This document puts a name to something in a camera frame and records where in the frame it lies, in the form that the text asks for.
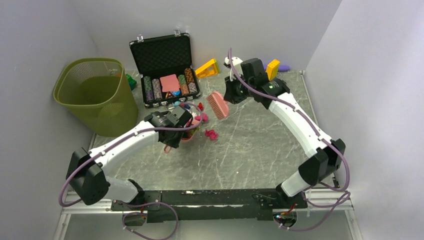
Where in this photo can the purple cylinder toy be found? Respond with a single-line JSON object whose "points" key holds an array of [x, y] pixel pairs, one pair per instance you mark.
{"points": [[283, 68]]}

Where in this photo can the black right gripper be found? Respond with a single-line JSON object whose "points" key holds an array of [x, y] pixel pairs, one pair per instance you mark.
{"points": [[230, 95]]}

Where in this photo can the red paper scrap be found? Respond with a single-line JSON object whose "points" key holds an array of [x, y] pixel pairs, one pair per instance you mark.
{"points": [[200, 106]]}

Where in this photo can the yellow toy brick wedge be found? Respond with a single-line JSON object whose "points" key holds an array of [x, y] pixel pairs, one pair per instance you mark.
{"points": [[208, 69]]}

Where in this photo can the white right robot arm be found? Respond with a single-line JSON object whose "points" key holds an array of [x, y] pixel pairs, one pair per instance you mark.
{"points": [[249, 79]]}

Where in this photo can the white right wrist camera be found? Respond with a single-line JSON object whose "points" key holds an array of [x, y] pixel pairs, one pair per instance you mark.
{"points": [[236, 62]]}

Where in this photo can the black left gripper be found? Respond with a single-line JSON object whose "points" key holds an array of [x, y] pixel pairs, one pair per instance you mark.
{"points": [[174, 143]]}

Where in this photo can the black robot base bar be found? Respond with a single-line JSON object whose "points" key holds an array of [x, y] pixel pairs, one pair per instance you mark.
{"points": [[213, 204]]}

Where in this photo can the pink plastic dustpan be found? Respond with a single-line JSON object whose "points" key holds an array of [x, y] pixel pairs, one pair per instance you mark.
{"points": [[188, 134]]}

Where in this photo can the green blue toy bricks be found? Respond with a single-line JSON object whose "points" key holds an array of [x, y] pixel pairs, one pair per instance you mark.
{"points": [[131, 81]]}

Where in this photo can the black poker chip case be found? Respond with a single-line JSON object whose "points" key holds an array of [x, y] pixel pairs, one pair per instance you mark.
{"points": [[165, 65]]}

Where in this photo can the light blue paper scrap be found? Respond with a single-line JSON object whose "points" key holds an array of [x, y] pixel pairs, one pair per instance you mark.
{"points": [[177, 103]]}

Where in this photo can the pink hand brush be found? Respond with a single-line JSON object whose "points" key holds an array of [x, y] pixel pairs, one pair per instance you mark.
{"points": [[218, 105]]}

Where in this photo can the olive green waste basket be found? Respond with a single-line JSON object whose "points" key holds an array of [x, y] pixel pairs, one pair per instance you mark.
{"points": [[96, 91]]}

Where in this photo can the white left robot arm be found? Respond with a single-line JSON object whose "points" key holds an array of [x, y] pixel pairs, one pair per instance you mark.
{"points": [[88, 171]]}

